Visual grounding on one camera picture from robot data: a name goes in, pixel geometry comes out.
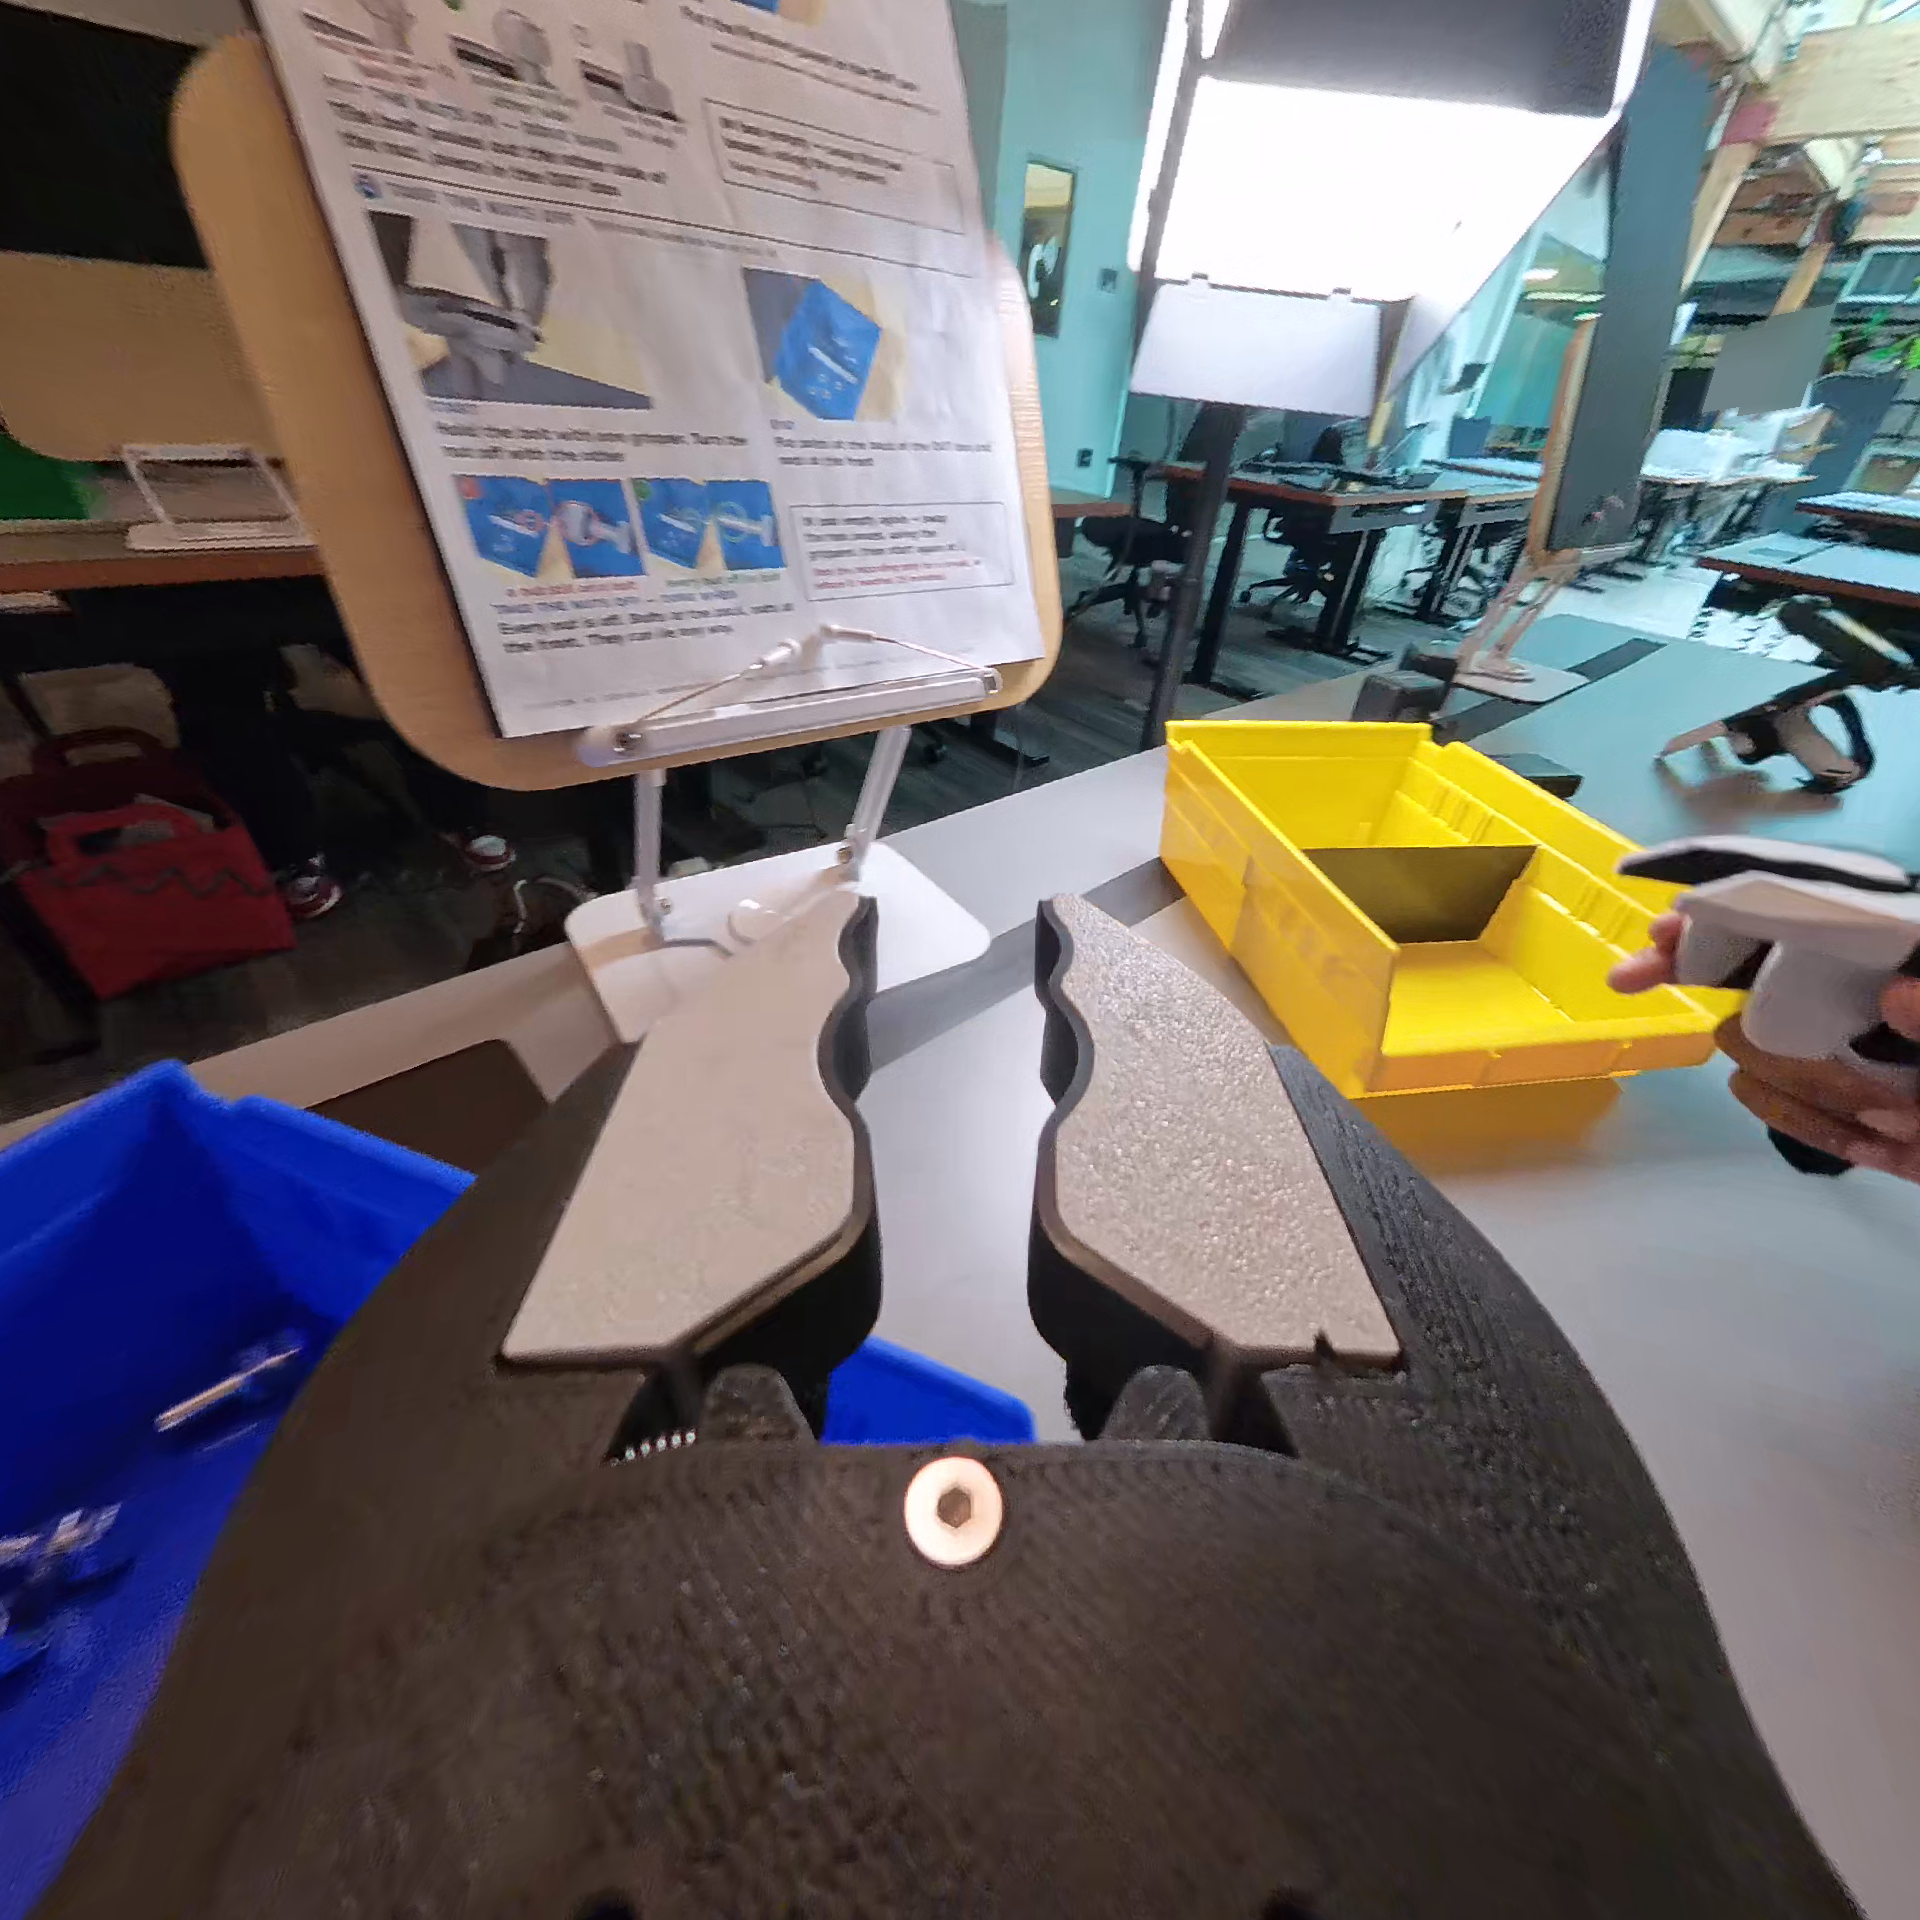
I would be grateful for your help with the grey bin divider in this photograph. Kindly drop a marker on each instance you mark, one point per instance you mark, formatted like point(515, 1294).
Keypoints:
point(1417, 893)

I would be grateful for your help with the wooden document stand white base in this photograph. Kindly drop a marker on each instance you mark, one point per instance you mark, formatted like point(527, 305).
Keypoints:
point(299, 451)

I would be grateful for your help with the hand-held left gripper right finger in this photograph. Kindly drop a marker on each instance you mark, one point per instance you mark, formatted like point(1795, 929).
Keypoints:
point(1201, 1200)

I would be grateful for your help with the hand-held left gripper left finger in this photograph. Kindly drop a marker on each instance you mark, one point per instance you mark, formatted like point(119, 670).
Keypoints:
point(705, 1185)

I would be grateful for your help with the blue plastic bin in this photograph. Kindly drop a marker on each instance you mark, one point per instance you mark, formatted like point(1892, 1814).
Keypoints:
point(149, 1275)

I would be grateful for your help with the steel hex bolt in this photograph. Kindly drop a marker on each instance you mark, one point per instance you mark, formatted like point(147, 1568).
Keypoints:
point(59, 1553)
point(224, 1389)

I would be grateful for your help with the green plastic bin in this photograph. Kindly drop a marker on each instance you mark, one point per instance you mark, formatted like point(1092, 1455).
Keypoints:
point(36, 480)

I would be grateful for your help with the black phone mount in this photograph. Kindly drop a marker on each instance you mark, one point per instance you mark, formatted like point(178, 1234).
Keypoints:
point(1839, 639)

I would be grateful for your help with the yellow plastic bin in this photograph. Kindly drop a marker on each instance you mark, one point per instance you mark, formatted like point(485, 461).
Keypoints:
point(1275, 902)

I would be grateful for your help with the studio light panel on stand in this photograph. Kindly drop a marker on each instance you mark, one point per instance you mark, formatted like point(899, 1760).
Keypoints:
point(1348, 195)

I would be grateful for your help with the flat black box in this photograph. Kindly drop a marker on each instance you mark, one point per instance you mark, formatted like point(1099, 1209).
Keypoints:
point(1546, 773)

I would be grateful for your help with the person's right hand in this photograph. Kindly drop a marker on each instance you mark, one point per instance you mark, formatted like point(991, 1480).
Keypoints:
point(1874, 1110)

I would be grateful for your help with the small black camera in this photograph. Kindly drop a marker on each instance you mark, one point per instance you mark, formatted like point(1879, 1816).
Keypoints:
point(1395, 703)

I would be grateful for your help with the black office chair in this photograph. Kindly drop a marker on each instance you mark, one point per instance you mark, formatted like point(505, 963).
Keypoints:
point(1125, 546)
point(1305, 563)

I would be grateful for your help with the red storage bin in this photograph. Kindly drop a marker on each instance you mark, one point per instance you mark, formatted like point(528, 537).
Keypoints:
point(164, 930)

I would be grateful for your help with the dark top desk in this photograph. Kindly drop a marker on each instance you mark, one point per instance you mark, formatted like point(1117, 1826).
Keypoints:
point(1348, 487)
point(1828, 567)

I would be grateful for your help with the wooden top desk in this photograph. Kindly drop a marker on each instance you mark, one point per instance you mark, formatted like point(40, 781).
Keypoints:
point(149, 563)

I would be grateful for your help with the grey door with dark window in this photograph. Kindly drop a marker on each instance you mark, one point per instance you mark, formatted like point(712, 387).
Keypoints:
point(1050, 240)

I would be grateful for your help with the printed instruction sheet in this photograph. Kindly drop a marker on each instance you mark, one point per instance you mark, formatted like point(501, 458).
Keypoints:
point(675, 376)

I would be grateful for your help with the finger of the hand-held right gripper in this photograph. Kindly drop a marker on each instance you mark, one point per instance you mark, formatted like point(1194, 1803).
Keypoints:
point(1799, 863)
point(1786, 930)

